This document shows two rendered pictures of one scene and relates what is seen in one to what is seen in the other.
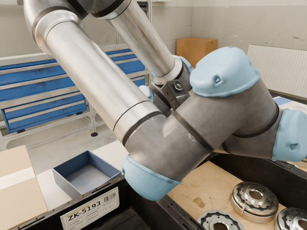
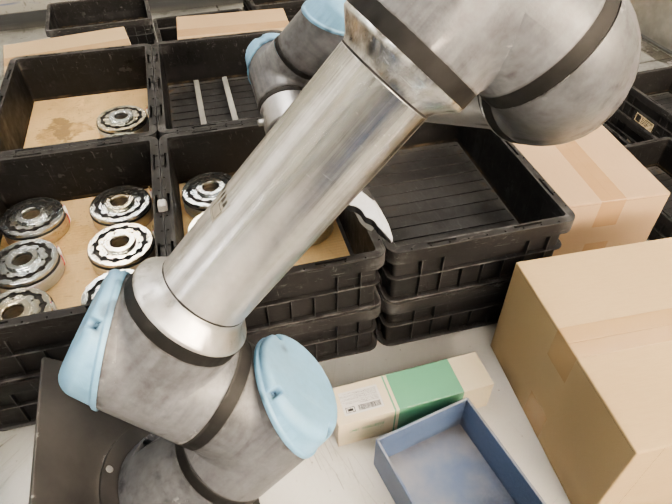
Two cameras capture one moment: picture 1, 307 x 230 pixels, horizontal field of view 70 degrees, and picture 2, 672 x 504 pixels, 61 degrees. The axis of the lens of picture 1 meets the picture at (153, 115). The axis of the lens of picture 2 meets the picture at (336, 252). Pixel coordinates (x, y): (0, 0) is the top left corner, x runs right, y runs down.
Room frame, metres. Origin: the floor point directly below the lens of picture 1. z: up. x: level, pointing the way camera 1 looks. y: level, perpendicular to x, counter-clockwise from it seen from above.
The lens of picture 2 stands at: (0.95, 0.21, 1.48)
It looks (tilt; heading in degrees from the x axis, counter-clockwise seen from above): 44 degrees down; 204
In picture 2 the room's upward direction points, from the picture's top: straight up
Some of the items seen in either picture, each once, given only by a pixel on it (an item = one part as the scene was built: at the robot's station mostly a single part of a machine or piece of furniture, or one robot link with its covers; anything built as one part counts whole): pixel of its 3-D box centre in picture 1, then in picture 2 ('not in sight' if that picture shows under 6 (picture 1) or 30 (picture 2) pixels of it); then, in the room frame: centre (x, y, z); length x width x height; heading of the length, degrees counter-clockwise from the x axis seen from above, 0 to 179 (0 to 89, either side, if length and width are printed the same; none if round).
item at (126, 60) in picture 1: (120, 76); not in sight; (2.37, 0.37, 0.60); 0.72 x 0.03 x 0.56; 132
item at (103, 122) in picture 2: not in sight; (121, 118); (0.18, -0.62, 0.86); 0.10 x 0.10 x 0.01
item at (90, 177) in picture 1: (87, 177); (460, 492); (0.60, 0.23, 0.74); 0.20 x 0.15 x 0.07; 50
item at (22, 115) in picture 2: not in sight; (86, 120); (0.22, -0.67, 0.87); 0.40 x 0.30 x 0.11; 39
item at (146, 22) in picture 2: not in sight; (113, 63); (-0.79, -1.61, 0.37); 0.40 x 0.30 x 0.45; 132
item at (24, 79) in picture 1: (45, 92); not in sight; (1.83, 0.96, 0.60); 0.72 x 0.03 x 0.56; 132
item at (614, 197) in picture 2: not in sight; (561, 185); (-0.08, 0.26, 0.78); 0.30 x 0.22 x 0.16; 35
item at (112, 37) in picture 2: not in sight; (78, 82); (-0.02, -0.95, 0.78); 0.30 x 0.22 x 0.16; 137
